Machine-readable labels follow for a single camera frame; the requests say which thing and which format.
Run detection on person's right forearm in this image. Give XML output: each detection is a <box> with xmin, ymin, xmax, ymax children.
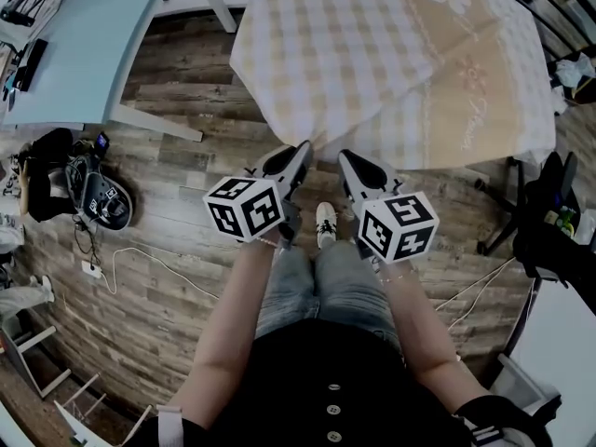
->
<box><xmin>372</xmin><ymin>261</ymin><xmax>490</xmax><ymax>404</ymax></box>

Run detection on white strap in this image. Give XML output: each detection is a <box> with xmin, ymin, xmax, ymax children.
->
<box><xmin>156</xmin><ymin>405</ymin><xmax>183</xmax><ymax>447</ymax></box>

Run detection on light blue table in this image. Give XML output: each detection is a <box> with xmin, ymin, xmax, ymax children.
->
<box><xmin>0</xmin><ymin>0</ymin><xmax>238</xmax><ymax>143</ymax></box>

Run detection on white table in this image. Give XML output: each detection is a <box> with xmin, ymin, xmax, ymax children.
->
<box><xmin>507</xmin><ymin>272</ymin><xmax>596</xmax><ymax>418</ymax></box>

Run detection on black metal railing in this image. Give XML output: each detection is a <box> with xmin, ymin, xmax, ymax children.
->
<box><xmin>469</xmin><ymin>0</ymin><xmax>596</xmax><ymax>60</ymax></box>

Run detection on white metal frame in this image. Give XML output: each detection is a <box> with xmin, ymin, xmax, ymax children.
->
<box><xmin>0</xmin><ymin>326</ymin><xmax>71</xmax><ymax>398</ymax></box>

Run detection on person's blue jeans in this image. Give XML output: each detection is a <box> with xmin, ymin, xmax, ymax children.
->
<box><xmin>254</xmin><ymin>239</ymin><xmax>401</xmax><ymax>358</ymax></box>

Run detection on black office chair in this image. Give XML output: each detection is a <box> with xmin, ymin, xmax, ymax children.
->
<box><xmin>474</xmin><ymin>150</ymin><xmax>596</xmax><ymax>288</ymax></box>

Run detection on clear plastic bag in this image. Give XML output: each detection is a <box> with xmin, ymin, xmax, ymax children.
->
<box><xmin>575</xmin><ymin>202</ymin><xmax>596</xmax><ymax>251</ymax></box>

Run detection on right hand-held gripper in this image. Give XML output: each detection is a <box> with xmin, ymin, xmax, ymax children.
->
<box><xmin>337</xmin><ymin>150</ymin><xmax>441</xmax><ymax>269</ymax></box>

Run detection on green and yellow object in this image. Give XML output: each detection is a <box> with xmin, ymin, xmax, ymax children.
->
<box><xmin>556</xmin><ymin>207</ymin><xmax>576</xmax><ymax>237</ymax></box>

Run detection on person's left forearm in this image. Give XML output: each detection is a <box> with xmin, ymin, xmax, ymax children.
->
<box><xmin>179</xmin><ymin>237</ymin><xmax>285</xmax><ymax>430</ymax></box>

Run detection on white slatted rack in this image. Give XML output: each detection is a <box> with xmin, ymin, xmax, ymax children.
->
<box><xmin>53</xmin><ymin>372</ymin><xmax>154</xmax><ymax>447</ymax></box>

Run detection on person's right shoe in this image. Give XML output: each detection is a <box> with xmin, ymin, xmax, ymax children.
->
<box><xmin>315</xmin><ymin>202</ymin><xmax>337</xmax><ymax>249</ymax></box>

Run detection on thin chain bracelet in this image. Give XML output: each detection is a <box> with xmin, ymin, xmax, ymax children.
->
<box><xmin>379</xmin><ymin>267</ymin><xmax>418</xmax><ymax>286</ymax></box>

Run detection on white cable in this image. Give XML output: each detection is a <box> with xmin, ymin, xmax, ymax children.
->
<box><xmin>104</xmin><ymin>247</ymin><xmax>220</xmax><ymax>300</ymax></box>
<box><xmin>435</xmin><ymin>256</ymin><xmax>519</xmax><ymax>332</ymax></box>

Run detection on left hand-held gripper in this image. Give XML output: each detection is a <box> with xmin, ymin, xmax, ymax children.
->
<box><xmin>202</xmin><ymin>141</ymin><xmax>314</xmax><ymax>251</ymax></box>

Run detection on white plastic bag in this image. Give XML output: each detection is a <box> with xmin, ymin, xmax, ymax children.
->
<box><xmin>549</xmin><ymin>52</ymin><xmax>596</xmax><ymax>111</ymax></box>

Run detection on spare grey gripper device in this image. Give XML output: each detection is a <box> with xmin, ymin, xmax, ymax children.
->
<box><xmin>74</xmin><ymin>172</ymin><xmax>135</xmax><ymax>231</ymax></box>

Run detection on person's black top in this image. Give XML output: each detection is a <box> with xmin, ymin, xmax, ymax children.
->
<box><xmin>139</xmin><ymin>317</ymin><xmax>555</xmax><ymax>447</ymax></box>

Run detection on beige checkered bed cover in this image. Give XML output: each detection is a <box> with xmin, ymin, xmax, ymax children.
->
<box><xmin>229</xmin><ymin>0</ymin><xmax>558</xmax><ymax>171</ymax></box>

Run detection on black flat box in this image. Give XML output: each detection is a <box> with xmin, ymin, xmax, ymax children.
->
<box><xmin>12</xmin><ymin>38</ymin><xmax>49</xmax><ymax>91</ymax></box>

